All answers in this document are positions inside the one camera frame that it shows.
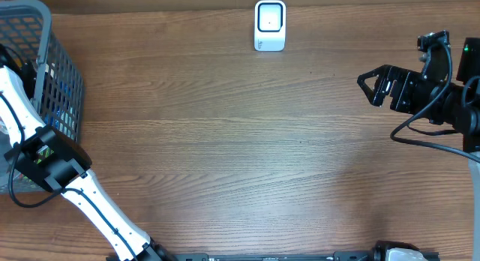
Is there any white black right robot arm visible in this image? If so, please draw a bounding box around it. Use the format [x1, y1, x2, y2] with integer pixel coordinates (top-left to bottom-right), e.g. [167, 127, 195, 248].
[357, 31, 479, 260]

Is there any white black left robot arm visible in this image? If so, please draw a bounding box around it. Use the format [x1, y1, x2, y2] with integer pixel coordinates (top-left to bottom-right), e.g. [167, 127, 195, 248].
[1, 46, 175, 260]

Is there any white barcode scanner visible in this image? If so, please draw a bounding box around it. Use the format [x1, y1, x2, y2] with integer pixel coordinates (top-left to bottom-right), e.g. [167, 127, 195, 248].
[253, 0, 287, 52]

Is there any grey plastic mesh basket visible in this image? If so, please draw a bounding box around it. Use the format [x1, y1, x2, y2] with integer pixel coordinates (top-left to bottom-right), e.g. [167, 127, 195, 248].
[1, 0, 92, 194]

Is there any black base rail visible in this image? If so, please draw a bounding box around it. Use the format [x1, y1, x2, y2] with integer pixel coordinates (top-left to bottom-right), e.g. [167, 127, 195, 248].
[106, 250, 440, 261]

